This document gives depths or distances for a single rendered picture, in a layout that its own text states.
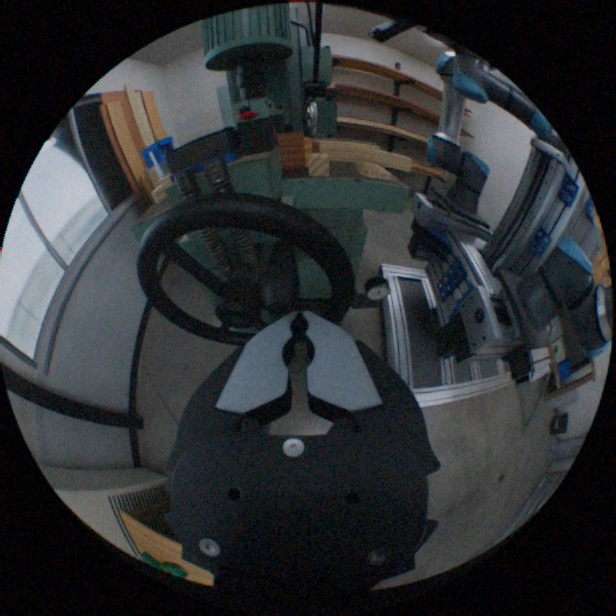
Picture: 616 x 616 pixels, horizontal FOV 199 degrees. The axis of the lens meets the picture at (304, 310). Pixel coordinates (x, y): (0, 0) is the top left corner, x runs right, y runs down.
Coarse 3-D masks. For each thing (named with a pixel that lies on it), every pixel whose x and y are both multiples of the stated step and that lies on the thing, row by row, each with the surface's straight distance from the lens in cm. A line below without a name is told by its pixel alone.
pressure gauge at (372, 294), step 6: (378, 276) 43; (366, 282) 44; (372, 282) 43; (378, 282) 42; (384, 282) 43; (366, 288) 44; (372, 288) 42; (378, 288) 43; (384, 288) 44; (390, 288) 44; (366, 294) 43; (372, 294) 44; (378, 294) 45; (384, 294) 46
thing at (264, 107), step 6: (240, 102) 43; (246, 102) 43; (252, 102) 43; (258, 102) 42; (264, 102) 42; (270, 102) 47; (234, 108) 43; (252, 108) 43; (258, 108) 42; (264, 108) 42; (270, 108) 45; (234, 114) 43; (264, 114) 42; (270, 114) 44; (234, 120) 44
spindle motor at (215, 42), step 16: (224, 16) 51; (240, 16) 49; (256, 16) 49; (272, 16) 50; (288, 16) 55; (208, 32) 52; (224, 32) 48; (240, 32) 46; (256, 32) 46; (272, 32) 47; (288, 32) 50; (208, 48) 50; (224, 48) 45; (240, 48) 45; (256, 48) 45; (272, 48) 46; (288, 48) 48; (208, 64) 50; (224, 64) 51
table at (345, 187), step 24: (336, 168) 39; (288, 192) 32; (312, 192) 32; (336, 192) 33; (360, 192) 34; (384, 192) 35; (408, 192) 37; (144, 216) 50; (192, 240) 29; (264, 240) 26
